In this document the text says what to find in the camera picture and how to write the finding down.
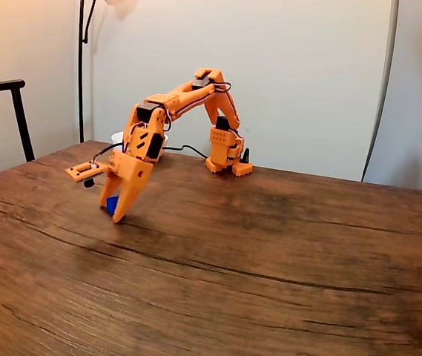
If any blue cube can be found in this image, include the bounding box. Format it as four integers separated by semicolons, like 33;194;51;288
105;195;121;216

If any white bowl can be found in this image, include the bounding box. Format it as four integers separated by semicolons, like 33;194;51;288
110;131;170;159

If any black floor lamp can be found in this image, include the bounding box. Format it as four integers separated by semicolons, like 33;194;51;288
78;0;141;144

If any grey vertical edge strip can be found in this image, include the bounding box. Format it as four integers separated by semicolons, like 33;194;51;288
360;0;400;182

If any black camera cable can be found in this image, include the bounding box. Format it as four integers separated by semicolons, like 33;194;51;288
90;142;210;166

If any orange camera mount black camera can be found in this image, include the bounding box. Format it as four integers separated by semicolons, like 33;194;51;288
65;159;110;188

